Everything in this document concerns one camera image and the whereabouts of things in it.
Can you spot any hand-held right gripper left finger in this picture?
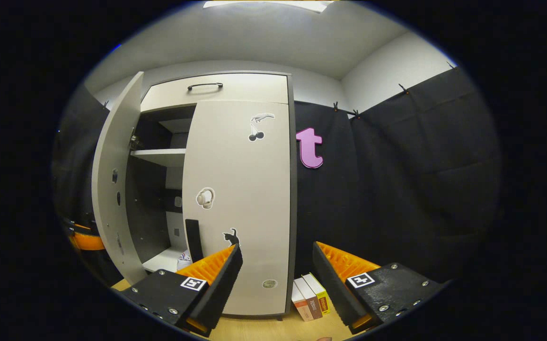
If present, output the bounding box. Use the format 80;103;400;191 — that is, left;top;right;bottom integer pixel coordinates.
121;244;244;333

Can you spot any brown book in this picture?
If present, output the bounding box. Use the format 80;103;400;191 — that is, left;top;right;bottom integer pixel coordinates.
297;277;324;320

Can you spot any grey white shoe cabinet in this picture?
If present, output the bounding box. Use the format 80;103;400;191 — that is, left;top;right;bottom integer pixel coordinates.
91;70;298;320

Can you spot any orange white book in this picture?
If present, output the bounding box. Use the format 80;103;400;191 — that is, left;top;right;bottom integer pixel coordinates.
291;280;314;322

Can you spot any beige cabinet drawer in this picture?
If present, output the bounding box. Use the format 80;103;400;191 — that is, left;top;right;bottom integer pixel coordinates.
140;73;289;113

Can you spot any cabinet door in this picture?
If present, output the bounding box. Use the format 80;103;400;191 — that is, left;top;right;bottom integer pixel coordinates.
182;99;291;316
91;71;147;285

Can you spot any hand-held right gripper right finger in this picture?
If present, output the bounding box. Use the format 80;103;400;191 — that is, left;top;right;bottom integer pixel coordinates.
312;242;444;331

